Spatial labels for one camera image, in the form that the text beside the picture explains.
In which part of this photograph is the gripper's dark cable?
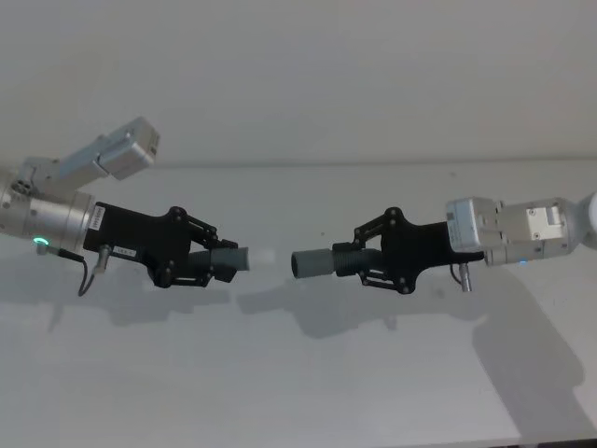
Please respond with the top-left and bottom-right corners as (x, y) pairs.
(35, 243), (114, 299)
(449, 261), (474, 294)

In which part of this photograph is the grey tube with slanted end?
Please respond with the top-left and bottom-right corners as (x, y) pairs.
(189, 246), (253, 282)

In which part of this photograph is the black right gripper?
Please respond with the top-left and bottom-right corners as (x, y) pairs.
(332, 206), (487, 296)

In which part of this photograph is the right gripper's dark cable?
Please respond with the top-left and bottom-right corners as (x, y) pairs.
(449, 261), (474, 294)

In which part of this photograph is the grey ribbed tube with collar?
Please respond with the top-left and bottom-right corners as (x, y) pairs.
(290, 248), (383, 281)

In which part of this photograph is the plain pale wall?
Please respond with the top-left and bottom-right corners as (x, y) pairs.
(0, 0), (597, 170)

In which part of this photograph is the white table cloth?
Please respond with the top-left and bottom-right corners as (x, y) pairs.
(0, 161), (597, 448)

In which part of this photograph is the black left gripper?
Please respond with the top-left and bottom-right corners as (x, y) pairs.
(82, 201), (240, 288)

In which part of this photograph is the left gripper's dark cable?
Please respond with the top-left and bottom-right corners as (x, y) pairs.
(35, 243), (114, 299)

